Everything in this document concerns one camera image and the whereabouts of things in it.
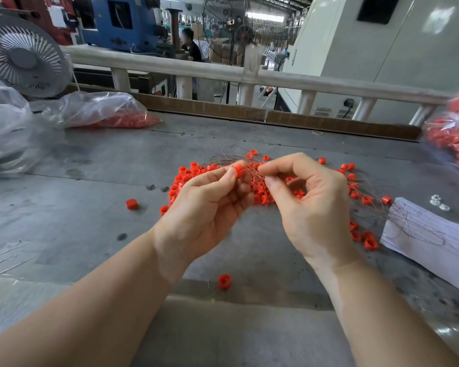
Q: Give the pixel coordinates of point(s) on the pile of red plastic rings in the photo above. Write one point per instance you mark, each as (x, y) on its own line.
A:
(190, 178)

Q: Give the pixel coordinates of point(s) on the small clear plastic piece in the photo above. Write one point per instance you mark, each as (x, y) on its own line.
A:
(444, 207)
(435, 200)

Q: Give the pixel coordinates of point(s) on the white metal railing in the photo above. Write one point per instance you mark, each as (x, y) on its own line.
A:
(191, 69)

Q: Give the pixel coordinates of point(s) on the person's left hand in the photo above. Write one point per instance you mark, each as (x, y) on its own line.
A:
(195, 218)

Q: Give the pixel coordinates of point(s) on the brown wooden board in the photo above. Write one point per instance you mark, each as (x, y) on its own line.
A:
(228, 110)

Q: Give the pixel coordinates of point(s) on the large clear bag red pieces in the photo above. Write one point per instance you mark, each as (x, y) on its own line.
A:
(455, 132)

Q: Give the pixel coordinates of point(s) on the white paper sheet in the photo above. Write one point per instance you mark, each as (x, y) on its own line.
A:
(434, 247)

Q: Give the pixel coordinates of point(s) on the clear bag with red pieces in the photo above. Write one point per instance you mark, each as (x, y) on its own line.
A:
(103, 109)

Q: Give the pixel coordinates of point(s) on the person's right forearm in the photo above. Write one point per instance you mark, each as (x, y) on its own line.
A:
(390, 318)

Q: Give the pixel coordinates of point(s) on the red industrial machine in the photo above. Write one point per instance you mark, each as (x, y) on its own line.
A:
(24, 10)

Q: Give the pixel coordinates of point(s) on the crumpled clear plastic bag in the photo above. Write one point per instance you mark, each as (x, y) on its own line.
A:
(4, 132)

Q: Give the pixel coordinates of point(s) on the person's left forearm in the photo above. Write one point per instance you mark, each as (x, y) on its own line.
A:
(73, 318)

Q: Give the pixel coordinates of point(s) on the large grey machine cabinet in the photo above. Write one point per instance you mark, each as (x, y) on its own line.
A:
(428, 46)

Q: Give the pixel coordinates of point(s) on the person's right hand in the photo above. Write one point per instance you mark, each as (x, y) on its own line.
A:
(314, 214)

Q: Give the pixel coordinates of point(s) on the blue industrial machine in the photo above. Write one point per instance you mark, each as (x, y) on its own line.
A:
(138, 26)

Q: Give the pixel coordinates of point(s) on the white desk fan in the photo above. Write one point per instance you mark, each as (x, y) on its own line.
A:
(24, 57)

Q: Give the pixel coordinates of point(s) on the black pedestal fan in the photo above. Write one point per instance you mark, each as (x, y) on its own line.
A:
(245, 36)

